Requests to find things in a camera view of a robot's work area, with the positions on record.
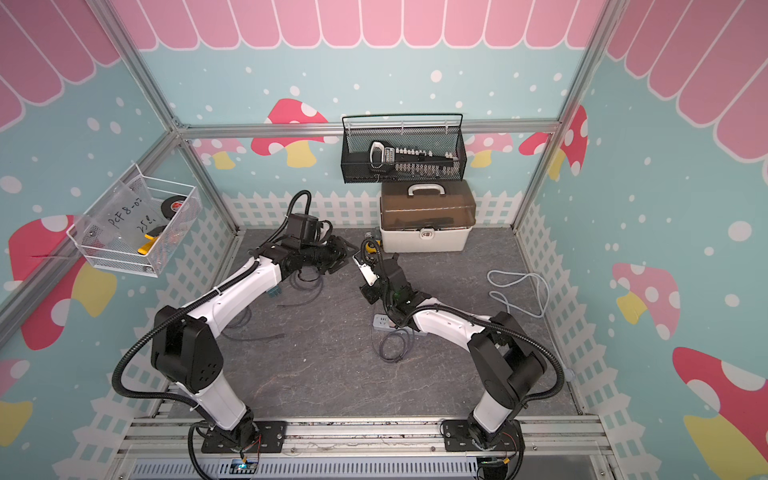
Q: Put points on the black electrical tape roll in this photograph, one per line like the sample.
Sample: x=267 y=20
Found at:
x=171 y=205

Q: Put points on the white power strip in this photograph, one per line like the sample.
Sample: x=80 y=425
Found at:
x=382 y=323

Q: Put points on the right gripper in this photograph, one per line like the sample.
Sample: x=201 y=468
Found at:
x=368 y=295

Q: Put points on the socket bit set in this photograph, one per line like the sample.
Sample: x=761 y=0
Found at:
x=412 y=163

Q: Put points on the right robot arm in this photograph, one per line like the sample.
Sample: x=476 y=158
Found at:
x=514 y=368

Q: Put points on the white toolbox brown lid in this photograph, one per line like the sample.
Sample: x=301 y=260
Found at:
x=426 y=217

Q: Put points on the yellow tape measure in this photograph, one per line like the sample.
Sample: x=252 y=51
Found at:
x=370 y=246

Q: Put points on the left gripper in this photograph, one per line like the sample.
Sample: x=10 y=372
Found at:
x=338 y=252

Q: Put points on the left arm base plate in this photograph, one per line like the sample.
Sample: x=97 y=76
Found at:
x=248 y=437

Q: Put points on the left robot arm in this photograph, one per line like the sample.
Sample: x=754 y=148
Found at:
x=183 y=341

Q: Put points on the clear plastic wall bin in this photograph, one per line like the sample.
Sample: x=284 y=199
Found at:
x=112 y=229

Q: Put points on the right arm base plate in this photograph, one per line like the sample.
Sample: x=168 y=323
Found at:
x=469 y=436

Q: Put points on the yellow tool in bin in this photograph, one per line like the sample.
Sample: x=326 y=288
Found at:
x=147 y=246

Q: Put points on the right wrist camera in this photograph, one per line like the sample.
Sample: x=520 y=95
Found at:
x=366 y=270

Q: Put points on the black wire mesh basket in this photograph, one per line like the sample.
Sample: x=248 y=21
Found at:
x=438 y=132

